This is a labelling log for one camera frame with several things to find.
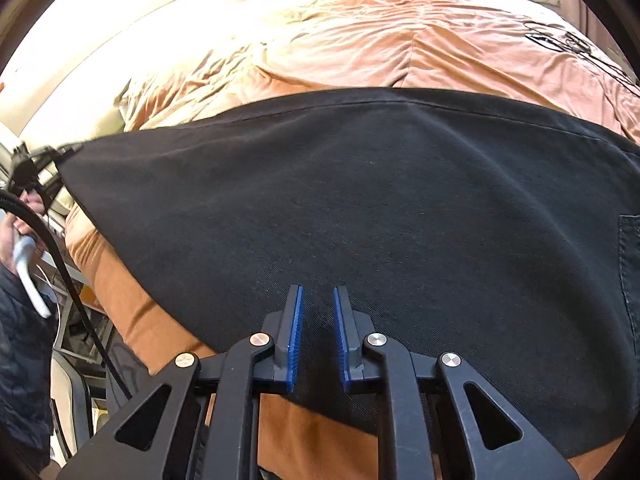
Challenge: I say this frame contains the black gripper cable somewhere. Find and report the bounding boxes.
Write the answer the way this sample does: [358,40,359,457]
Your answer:
[0,190,133,401]

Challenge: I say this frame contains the orange blanket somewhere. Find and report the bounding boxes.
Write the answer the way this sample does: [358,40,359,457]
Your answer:
[65,0,640,480]

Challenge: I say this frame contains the white chair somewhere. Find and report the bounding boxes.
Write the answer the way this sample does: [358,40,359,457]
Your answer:
[47,195,123,461]

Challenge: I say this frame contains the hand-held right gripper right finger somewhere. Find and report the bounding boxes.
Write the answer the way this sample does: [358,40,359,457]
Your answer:
[333,285,576,480]

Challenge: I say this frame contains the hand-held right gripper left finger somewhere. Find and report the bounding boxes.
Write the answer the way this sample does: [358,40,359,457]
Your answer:
[57,284,306,480]

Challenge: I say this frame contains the cream padded headboard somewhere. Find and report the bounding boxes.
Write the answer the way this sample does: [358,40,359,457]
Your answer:
[0,0,281,211]

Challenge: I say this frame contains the person's left forearm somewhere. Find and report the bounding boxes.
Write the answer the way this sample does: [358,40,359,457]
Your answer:
[0,260,58,466]

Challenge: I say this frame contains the black pants with white drawstring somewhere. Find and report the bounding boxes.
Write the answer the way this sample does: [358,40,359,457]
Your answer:
[57,87,640,463]

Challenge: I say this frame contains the person's left hand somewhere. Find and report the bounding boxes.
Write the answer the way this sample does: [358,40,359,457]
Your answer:
[0,196,47,271]

